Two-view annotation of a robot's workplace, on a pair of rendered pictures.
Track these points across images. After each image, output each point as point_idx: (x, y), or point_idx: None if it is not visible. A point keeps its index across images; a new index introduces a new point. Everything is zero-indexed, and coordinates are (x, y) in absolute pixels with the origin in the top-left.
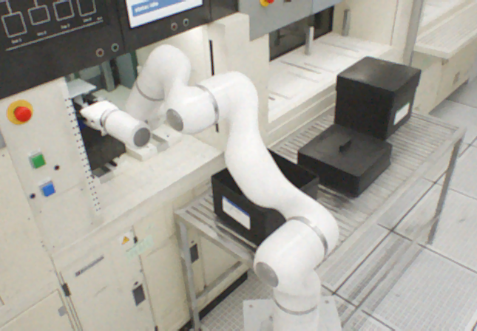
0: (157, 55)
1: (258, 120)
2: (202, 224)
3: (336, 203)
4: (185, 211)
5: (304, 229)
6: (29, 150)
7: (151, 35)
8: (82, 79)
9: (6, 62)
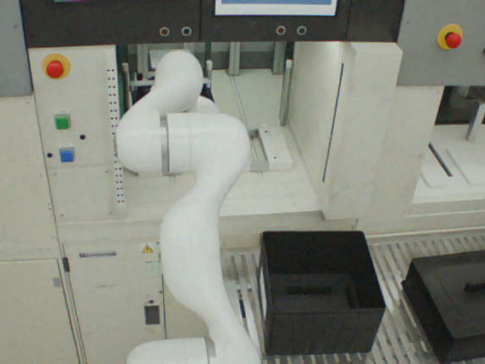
0: (163, 60)
1: (221, 193)
2: (232, 282)
3: (409, 355)
4: (230, 255)
5: (197, 358)
6: (56, 108)
7: (242, 31)
8: (248, 49)
9: (52, 13)
